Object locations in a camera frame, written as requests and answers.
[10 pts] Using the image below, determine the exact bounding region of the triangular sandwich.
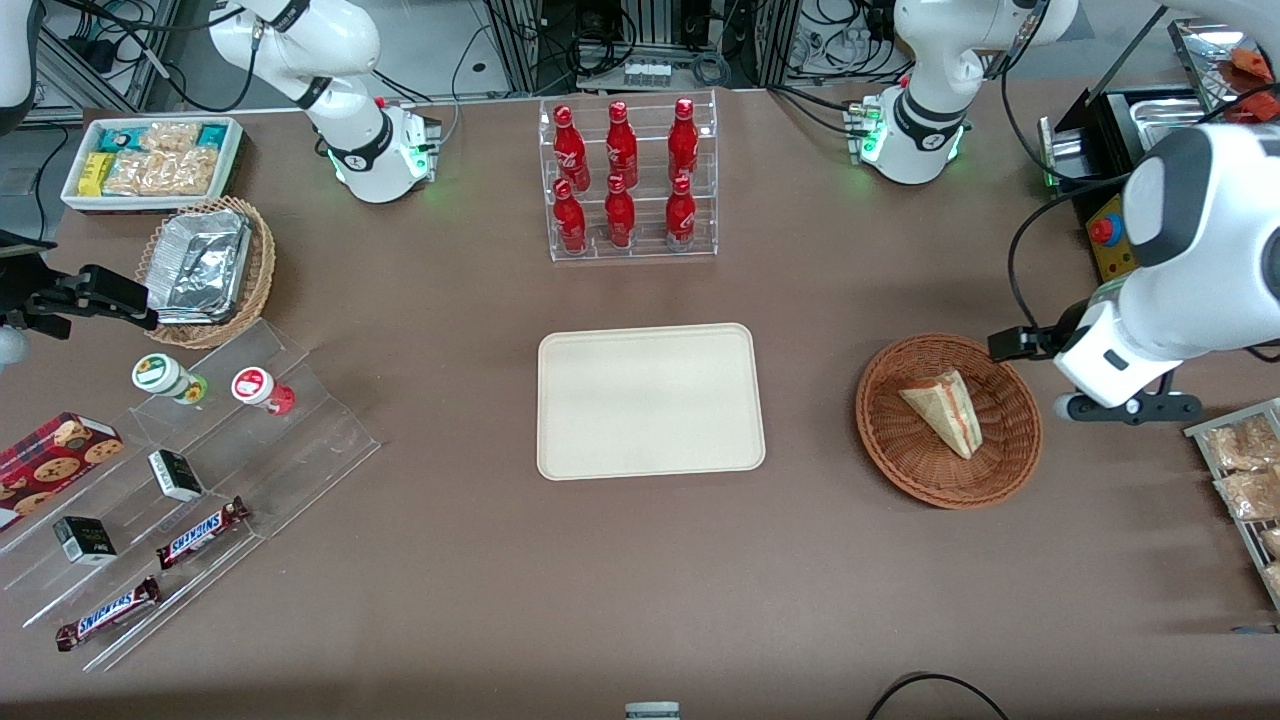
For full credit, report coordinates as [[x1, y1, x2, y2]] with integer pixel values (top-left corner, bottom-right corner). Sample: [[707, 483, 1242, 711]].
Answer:
[[897, 369, 987, 460]]

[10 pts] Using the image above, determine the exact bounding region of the brown wicker basket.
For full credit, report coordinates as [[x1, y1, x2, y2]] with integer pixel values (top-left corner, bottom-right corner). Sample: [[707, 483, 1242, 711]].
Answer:
[[855, 332, 1044, 511]]

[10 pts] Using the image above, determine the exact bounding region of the light wicker basket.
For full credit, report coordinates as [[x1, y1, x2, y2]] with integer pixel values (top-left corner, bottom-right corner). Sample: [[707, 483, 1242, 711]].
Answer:
[[135, 196, 277, 350]]

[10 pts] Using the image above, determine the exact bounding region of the beige plastic tray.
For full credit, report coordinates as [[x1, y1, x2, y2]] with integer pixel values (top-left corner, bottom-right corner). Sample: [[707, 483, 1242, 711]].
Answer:
[[537, 322, 767, 482]]

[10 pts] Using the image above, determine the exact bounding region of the red plaid cookie box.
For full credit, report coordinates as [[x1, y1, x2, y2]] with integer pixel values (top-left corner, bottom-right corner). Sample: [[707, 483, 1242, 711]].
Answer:
[[0, 412, 125, 533]]

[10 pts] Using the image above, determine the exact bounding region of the white rectangular snack bin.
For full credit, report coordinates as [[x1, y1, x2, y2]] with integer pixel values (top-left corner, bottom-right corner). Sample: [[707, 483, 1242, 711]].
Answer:
[[60, 116, 246, 214]]

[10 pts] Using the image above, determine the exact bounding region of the green lid cup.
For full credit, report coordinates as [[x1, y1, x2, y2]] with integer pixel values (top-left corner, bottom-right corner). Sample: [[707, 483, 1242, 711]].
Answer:
[[131, 353, 209, 405]]

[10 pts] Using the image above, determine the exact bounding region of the aluminium foil container stack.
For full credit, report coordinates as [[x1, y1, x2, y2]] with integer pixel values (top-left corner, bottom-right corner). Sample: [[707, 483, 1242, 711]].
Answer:
[[146, 210, 254, 326]]

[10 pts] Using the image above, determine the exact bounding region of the large clear cracker bag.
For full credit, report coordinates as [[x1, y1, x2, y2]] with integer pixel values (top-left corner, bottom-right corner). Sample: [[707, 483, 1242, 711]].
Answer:
[[103, 149, 220, 198]]

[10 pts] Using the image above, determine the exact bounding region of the small black box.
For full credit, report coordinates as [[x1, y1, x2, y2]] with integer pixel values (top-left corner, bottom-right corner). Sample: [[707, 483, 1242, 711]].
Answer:
[[52, 515, 119, 567], [148, 449, 205, 503]]

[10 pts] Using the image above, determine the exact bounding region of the small clear cracker bag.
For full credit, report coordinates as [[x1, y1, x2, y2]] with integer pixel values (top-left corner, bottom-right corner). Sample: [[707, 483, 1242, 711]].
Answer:
[[140, 122, 202, 154]]

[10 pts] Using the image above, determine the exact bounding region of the black hot food case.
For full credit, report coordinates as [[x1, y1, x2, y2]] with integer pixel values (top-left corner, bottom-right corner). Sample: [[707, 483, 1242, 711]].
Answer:
[[1038, 18, 1280, 286]]

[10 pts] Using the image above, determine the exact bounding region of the red lid cup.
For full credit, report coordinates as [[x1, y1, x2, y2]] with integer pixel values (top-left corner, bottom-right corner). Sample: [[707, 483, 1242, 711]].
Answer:
[[231, 366, 297, 416]]

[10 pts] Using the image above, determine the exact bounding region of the brown snickers bar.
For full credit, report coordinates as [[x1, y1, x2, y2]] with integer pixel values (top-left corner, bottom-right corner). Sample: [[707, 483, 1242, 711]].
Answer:
[[55, 575, 162, 653], [156, 496, 251, 571]]

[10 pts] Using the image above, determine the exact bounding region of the red sausage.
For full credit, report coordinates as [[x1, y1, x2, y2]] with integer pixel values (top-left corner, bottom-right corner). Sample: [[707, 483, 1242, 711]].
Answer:
[[1225, 85, 1280, 123]]

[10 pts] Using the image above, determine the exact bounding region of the clear acrylic stepped stand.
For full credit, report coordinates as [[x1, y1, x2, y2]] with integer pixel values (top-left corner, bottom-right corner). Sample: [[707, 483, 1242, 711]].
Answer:
[[0, 318, 382, 673]]

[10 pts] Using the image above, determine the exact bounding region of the red cola bottle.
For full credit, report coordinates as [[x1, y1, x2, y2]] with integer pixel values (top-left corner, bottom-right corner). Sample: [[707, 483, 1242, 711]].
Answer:
[[665, 175, 698, 251], [606, 100, 639, 187], [553, 178, 588, 254], [604, 174, 637, 250], [553, 104, 588, 189], [668, 97, 700, 184]]

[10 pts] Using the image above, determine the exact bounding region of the clear acrylic bottle rack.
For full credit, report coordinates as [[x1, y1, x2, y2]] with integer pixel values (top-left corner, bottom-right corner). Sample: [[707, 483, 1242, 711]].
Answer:
[[538, 88, 719, 263]]

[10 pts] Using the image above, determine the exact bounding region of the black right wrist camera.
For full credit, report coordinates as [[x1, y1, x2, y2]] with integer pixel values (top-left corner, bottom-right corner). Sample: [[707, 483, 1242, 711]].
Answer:
[[30, 264, 160, 332]]

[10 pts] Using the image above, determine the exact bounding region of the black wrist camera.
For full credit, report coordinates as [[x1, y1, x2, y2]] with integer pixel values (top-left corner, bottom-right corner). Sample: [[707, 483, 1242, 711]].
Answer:
[[988, 325, 1064, 363], [30, 264, 160, 332]]

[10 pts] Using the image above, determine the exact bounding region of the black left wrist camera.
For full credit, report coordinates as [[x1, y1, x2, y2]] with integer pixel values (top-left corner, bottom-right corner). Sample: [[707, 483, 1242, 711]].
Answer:
[[988, 325, 1064, 363]]

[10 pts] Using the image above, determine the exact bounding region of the metal wire rack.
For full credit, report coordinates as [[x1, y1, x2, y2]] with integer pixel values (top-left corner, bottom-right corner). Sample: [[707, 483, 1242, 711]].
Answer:
[[1183, 398, 1280, 611]]

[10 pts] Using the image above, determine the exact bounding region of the black floor cable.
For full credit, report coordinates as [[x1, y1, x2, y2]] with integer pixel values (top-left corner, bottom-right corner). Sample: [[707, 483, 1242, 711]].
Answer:
[[865, 673, 1011, 720]]

